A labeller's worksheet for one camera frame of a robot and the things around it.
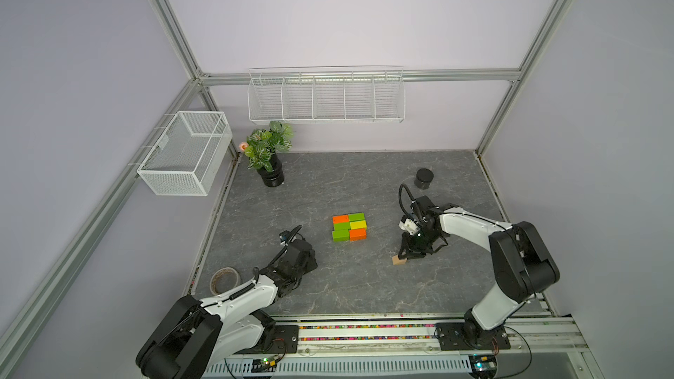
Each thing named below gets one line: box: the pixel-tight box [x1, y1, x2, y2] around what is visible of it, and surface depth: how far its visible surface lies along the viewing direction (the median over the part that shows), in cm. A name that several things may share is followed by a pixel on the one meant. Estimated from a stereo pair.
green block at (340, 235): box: [331, 229, 350, 243], surface depth 95 cm
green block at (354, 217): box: [348, 212, 366, 222], surface depth 99 cm
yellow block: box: [349, 220, 368, 230], surface depth 96 cm
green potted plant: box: [238, 120, 294, 188], surface depth 93 cm
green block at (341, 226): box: [333, 221, 351, 231], surface depth 96 cm
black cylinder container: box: [414, 167, 435, 190], surface depth 110 cm
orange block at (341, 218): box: [332, 214, 351, 224], surface depth 99 cm
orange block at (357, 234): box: [349, 228, 368, 242], surface depth 96 cm
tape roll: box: [209, 266, 242, 296], surface depth 87 cm
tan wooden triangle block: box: [391, 254, 408, 266], surface depth 89 cm
